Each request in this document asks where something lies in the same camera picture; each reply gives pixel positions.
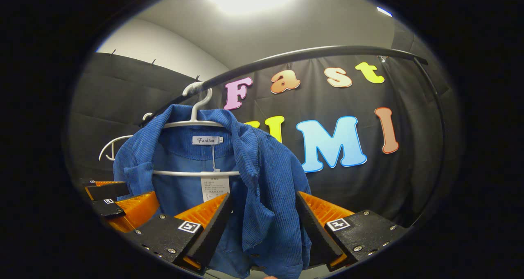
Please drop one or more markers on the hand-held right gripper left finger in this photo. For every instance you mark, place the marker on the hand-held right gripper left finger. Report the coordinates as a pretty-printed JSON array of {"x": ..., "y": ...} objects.
[{"x": 217, "y": 226}]

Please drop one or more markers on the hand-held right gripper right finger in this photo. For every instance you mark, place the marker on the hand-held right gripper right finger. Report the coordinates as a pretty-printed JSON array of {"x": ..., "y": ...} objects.
[{"x": 315, "y": 230}]

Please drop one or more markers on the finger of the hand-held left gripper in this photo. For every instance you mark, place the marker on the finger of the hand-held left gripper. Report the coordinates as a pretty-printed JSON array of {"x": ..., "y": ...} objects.
[
  {"x": 135, "y": 209},
  {"x": 106, "y": 190}
]

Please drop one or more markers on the white plastic hanger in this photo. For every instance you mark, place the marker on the white plastic hanger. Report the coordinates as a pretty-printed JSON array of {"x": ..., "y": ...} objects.
[
  {"x": 184, "y": 173},
  {"x": 114, "y": 140}
]

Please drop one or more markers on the black metal clothes rack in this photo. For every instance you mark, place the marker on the black metal clothes rack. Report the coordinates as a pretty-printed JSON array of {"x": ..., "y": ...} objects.
[{"x": 327, "y": 50}]

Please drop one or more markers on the small ceiling light panel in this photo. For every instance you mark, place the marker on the small ceiling light panel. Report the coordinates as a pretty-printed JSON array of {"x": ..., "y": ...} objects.
[{"x": 385, "y": 11}]

